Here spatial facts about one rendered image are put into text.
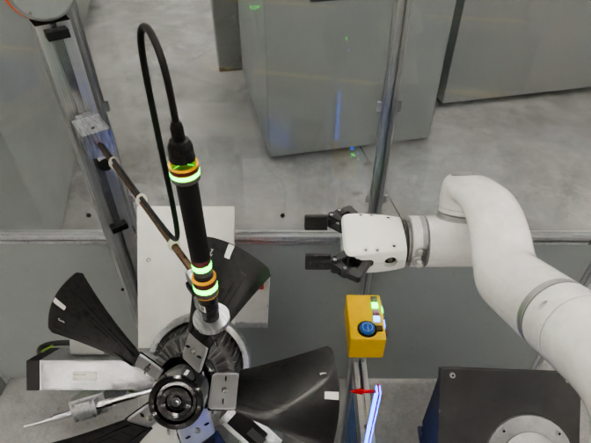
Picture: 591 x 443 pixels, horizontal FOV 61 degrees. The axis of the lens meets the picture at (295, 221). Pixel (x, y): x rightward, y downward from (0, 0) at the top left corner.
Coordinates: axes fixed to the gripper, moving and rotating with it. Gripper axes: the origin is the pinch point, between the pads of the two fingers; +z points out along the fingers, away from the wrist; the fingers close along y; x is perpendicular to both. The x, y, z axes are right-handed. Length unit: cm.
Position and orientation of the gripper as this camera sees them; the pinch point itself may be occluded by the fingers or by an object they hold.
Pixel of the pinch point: (310, 241)
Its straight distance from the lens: 81.8
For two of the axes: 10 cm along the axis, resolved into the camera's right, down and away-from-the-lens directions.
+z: -10.0, 0.0, 0.0
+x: 0.0, -7.5, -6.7
